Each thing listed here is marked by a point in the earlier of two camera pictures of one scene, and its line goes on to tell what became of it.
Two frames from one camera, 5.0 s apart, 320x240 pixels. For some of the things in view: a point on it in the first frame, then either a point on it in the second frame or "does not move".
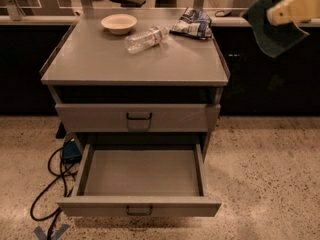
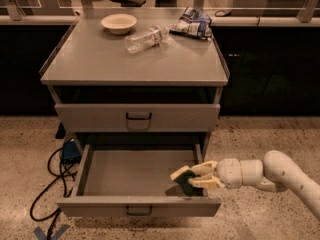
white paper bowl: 119,23 does not move
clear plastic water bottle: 145,39 does not move
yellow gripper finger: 301,7 -> 206,168
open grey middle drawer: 140,180 does not move
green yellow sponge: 273,40 -> 182,177
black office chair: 126,0 does not move
